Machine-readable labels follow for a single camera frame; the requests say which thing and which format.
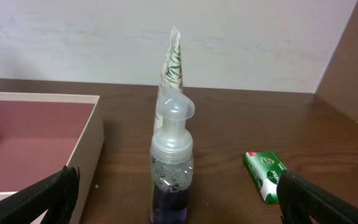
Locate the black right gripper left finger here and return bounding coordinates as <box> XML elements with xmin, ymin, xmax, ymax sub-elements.
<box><xmin>0</xmin><ymin>166</ymin><xmax>80</xmax><ymax>224</ymax></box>

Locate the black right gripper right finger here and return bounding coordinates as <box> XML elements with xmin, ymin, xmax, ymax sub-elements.
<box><xmin>277</xmin><ymin>170</ymin><xmax>358</xmax><ymax>224</ymax></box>

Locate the green soap bar packet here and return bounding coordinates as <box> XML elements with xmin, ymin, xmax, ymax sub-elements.
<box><xmin>244</xmin><ymin>152</ymin><xmax>287</xmax><ymax>204</ymax></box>

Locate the white leaf-print lotion tube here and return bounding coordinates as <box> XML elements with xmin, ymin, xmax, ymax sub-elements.
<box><xmin>153</xmin><ymin>25</ymin><xmax>184</xmax><ymax>133</ymax></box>

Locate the white box pink interior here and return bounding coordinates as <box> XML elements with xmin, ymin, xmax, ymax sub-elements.
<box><xmin>0</xmin><ymin>92</ymin><xmax>104</xmax><ymax>223</ymax></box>

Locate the clear foam pump soap bottle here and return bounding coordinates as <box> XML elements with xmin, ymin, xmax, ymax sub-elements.
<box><xmin>149</xmin><ymin>84</ymin><xmax>195</xmax><ymax>223</ymax></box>

